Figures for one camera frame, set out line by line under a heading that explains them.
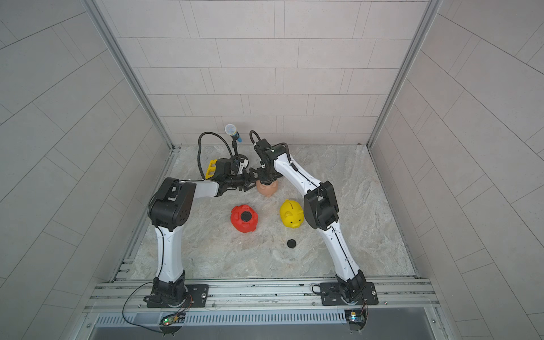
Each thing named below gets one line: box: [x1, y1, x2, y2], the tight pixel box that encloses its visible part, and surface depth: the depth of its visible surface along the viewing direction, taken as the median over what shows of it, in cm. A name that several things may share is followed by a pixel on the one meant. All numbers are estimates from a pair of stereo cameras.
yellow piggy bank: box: [279, 199, 305, 229], surface depth 84 cm
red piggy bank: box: [230, 204, 259, 234], surface depth 83 cm
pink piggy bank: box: [255, 179, 278, 197], surface depth 93 cm
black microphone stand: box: [224, 123, 243, 157], surface depth 93 cm
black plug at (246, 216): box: [240, 211, 252, 222], surface depth 83 cm
